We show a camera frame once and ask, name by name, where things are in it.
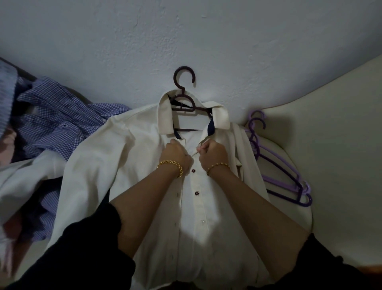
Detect cream button-up shirt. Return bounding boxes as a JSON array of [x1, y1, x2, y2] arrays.
[[45, 89, 273, 290]]

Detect person's left forearm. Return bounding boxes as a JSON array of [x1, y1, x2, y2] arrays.
[[110, 164, 183, 259]]

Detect light purple plastic hanger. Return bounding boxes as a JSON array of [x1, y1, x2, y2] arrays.
[[245, 110, 311, 195]]

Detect person's right forearm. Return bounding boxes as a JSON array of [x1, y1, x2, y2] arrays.
[[208, 165, 311, 283]]

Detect white garment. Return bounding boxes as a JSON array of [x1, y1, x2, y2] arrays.
[[0, 149, 67, 227]]

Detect person's black sleeve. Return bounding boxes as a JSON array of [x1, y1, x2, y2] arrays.
[[248, 233, 382, 290], [6, 203, 136, 290]]

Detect light blue knit garment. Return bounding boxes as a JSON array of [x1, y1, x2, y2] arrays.
[[0, 60, 19, 136]]

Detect cream cushion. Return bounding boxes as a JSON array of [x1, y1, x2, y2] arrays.
[[248, 54, 382, 268]]

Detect blue checkered shirt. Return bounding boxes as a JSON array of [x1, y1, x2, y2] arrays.
[[12, 77, 132, 242]]

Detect person's left hand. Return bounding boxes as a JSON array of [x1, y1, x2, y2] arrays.
[[159, 138, 194, 176]]

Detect person's black right sleeve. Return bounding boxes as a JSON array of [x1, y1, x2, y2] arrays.
[[248, 233, 382, 290]]

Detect dark purple plastic hanger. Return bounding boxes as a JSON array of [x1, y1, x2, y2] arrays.
[[248, 117, 313, 207]]

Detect gold beaded bracelet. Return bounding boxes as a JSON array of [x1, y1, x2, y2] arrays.
[[206, 162, 230, 177]]

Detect person's black left sleeve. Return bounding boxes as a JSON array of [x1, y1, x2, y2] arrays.
[[6, 203, 136, 290]]

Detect gold chain bracelet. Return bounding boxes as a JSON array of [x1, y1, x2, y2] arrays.
[[156, 160, 183, 179]]

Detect pink garment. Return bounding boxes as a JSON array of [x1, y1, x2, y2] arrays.
[[0, 127, 33, 277]]

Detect person's right hand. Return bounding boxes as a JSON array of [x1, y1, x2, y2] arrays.
[[196, 139, 230, 174]]

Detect dark maroon plastic hanger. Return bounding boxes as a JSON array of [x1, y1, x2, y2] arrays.
[[167, 66, 213, 132]]

